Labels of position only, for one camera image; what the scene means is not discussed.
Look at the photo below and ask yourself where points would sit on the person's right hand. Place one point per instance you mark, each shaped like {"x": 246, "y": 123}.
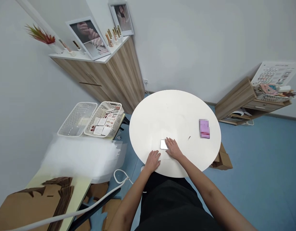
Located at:
{"x": 174, "y": 150}

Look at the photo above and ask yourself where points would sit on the person's left hand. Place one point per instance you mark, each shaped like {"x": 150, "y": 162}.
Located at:
{"x": 152, "y": 162}

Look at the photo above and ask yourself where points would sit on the pink rectangular packet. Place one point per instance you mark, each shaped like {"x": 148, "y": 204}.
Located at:
{"x": 204, "y": 129}

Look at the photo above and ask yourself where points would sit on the brown cardboard boxes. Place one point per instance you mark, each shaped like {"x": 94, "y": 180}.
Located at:
{"x": 222, "y": 158}

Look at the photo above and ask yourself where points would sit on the person's body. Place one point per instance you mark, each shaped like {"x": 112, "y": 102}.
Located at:
{"x": 173, "y": 207}

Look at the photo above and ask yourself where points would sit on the pile of nail tip packets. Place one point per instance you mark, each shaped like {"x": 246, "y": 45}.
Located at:
{"x": 105, "y": 121}

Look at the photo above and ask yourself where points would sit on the white perforated plastic basket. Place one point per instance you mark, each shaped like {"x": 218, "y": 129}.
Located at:
{"x": 105, "y": 119}

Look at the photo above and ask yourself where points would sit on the cardboard sheets on floor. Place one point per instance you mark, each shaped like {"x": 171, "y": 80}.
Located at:
{"x": 99, "y": 204}

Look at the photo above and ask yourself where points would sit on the white foam wrap sheet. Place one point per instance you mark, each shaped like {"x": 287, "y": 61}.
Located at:
{"x": 81, "y": 160}

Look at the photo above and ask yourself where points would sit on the pale yellow side table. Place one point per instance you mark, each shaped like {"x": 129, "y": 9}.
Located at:
{"x": 73, "y": 183}

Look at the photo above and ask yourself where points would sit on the empty white plastic basket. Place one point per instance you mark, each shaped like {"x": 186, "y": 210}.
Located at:
{"x": 76, "y": 119}

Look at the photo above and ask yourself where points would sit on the low wooden shelf unit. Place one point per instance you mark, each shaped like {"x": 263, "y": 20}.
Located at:
{"x": 257, "y": 96}

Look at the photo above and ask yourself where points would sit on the tall wooden cabinet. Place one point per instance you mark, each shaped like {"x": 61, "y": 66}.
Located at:
{"x": 102, "y": 62}

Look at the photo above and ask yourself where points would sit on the stack of flat cardboard boxes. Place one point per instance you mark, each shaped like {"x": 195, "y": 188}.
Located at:
{"x": 39, "y": 204}

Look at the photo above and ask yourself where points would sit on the black chair frame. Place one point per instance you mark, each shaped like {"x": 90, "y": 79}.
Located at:
{"x": 99, "y": 204}

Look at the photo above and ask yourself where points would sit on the white wall socket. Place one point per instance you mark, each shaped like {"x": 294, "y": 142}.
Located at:
{"x": 146, "y": 81}

